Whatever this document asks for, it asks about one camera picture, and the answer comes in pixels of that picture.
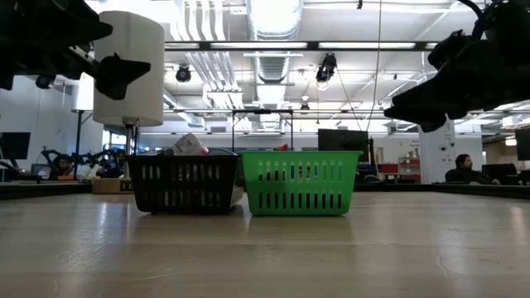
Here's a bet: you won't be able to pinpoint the green plastic basket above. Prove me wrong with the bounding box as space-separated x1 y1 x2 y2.
238 150 364 218

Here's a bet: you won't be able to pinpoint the pink and white charger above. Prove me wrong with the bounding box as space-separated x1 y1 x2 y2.
172 132 210 157

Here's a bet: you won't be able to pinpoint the silver ventilation duct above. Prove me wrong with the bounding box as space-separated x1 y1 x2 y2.
244 0 306 132

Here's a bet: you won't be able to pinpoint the white shade wooden base lamp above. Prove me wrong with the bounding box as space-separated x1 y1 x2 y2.
91 10 166 195

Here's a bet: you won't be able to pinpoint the background black robot arms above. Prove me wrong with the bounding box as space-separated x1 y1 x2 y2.
40 147 126 180

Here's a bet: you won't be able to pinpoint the person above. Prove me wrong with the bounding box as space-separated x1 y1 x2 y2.
50 153 79 181
445 153 501 185

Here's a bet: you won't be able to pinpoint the red shelf unit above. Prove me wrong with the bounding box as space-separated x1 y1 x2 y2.
378 156 422 183

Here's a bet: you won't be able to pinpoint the black plastic basket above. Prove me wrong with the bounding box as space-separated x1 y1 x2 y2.
126 153 245 216

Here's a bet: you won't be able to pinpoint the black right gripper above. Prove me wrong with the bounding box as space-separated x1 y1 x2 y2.
383 0 530 133

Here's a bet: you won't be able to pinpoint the white pillar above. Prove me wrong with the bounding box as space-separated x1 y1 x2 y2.
417 115 456 185

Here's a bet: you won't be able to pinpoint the black monitor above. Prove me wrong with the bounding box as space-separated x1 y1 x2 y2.
0 132 31 161
317 128 370 152
514 127 530 162

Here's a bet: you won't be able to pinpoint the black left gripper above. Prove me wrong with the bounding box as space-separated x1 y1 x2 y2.
0 0 152 101

